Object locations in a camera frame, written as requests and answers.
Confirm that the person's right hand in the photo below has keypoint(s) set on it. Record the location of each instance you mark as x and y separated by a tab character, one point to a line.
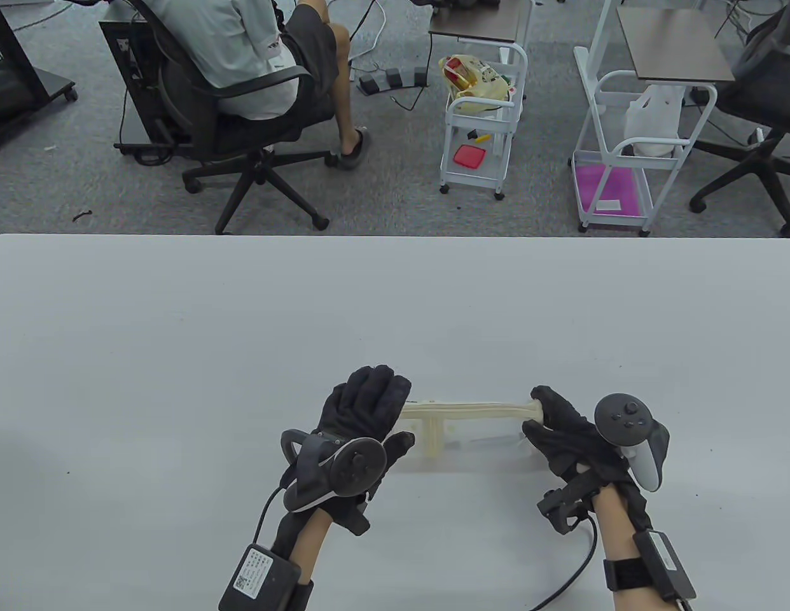
567	439

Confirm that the person's left hand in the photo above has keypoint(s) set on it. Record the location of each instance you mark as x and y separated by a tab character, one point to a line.
366	401

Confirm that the translucent cream-trimmed pencil pouch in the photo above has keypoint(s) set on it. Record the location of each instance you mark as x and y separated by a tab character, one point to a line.
471	458

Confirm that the black box on right forearm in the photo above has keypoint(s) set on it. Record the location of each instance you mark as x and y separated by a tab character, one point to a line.
665	563

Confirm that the person's right forearm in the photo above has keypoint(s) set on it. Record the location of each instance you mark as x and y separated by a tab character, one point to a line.
614	534

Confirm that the black box on left forearm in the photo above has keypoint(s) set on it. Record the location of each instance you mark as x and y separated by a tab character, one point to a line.
258	576

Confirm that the person's left forearm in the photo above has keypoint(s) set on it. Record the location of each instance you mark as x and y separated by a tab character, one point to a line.
306	541

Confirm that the white and black right controller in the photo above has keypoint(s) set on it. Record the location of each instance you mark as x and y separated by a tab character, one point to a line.
624	420

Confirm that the white and black controller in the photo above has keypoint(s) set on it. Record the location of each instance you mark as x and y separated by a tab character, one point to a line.
624	420
353	464

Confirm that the white and black left controller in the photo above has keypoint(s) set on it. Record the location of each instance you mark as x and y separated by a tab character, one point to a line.
353	464

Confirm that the large white rolling cart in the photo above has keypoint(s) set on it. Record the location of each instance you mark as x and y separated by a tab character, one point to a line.
614	221

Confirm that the small white card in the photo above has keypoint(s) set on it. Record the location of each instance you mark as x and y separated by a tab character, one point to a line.
608	205

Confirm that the small white rolling cart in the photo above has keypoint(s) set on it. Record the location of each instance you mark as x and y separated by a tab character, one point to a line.
474	183

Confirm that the grey slipper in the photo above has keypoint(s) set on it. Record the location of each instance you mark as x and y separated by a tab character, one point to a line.
355	149

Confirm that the magenta mat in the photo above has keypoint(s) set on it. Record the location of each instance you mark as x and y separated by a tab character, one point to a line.
608	184

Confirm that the red lidded container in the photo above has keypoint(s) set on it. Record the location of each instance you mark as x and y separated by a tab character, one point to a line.
469	156

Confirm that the yellow and black tool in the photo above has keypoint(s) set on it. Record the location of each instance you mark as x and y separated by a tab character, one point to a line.
479	137

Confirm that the grey foot pedal strip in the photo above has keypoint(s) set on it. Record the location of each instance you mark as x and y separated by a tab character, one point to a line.
395	79

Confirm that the white plastic bag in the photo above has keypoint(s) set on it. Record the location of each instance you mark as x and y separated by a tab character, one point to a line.
652	124

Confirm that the yellow plastic bag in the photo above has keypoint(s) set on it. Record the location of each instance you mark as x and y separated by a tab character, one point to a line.
474	83

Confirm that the small black floor scrap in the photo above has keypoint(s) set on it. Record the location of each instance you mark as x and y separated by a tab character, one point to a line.
82	216

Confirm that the black mesh office chair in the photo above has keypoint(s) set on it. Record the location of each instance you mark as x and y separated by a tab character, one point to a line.
761	95

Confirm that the large brown top desk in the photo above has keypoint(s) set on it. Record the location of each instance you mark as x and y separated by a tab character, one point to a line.
675	44

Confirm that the black computer tower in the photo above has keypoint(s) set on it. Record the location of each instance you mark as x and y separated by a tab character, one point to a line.
118	63

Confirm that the black rolling stand base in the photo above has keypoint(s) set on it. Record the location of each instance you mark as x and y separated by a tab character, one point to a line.
13	95

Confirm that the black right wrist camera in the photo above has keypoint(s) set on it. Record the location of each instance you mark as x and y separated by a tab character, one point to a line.
563	506

